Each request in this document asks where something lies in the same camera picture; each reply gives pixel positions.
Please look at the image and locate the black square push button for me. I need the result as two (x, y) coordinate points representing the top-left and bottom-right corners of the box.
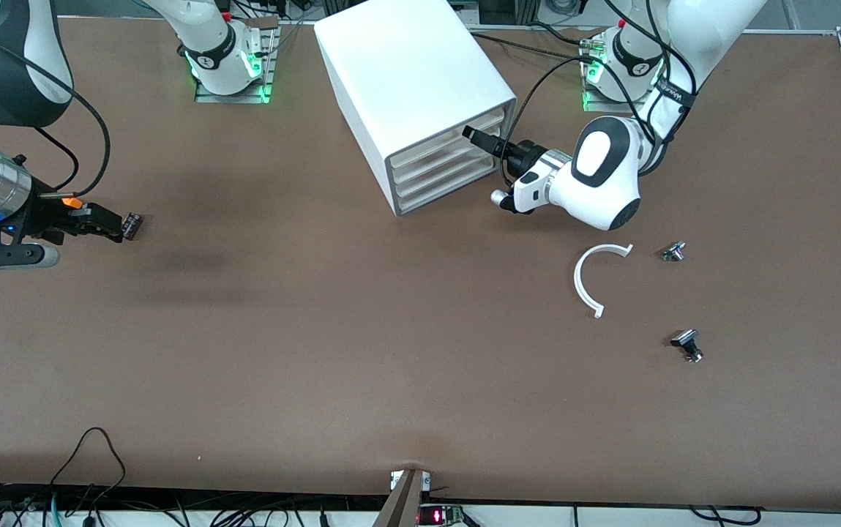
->
(670, 329), (705, 364)

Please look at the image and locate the small device with red display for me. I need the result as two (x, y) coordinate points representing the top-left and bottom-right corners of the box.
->
(419, 504), (465, 526)

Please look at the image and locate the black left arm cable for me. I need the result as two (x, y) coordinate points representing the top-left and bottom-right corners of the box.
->
(499, 0), (700, 193)

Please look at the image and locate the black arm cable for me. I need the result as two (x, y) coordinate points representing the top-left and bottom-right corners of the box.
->
(499, 0), (700, 193)
(0, 22), (112, 200)

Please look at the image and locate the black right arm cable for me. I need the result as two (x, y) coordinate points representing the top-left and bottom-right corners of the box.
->
(0, 22), (112, 200)

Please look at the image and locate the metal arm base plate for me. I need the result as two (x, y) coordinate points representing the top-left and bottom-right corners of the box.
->
(583, 44), (660, 115)
(195, 28), (278, 104)

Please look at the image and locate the black cable on table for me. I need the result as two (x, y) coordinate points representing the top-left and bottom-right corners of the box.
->
(468, 31), (600, 65)

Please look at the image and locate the white half ring part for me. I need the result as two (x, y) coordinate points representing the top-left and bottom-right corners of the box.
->
(574, 243), (635, 320)

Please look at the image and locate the thin black looped cable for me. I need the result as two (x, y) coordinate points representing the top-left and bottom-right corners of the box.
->
(49, 427), (127, 506)

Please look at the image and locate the aluminium frame rail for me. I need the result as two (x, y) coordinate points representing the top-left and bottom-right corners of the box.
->
(746, 26), (841, 56)

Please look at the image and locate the white clamp bracket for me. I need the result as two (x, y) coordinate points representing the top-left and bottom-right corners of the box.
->
(389, 471), (433, 493)

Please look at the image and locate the grey camera stand post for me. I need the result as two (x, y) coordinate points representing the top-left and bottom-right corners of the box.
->
(373, 468), (425, 527)

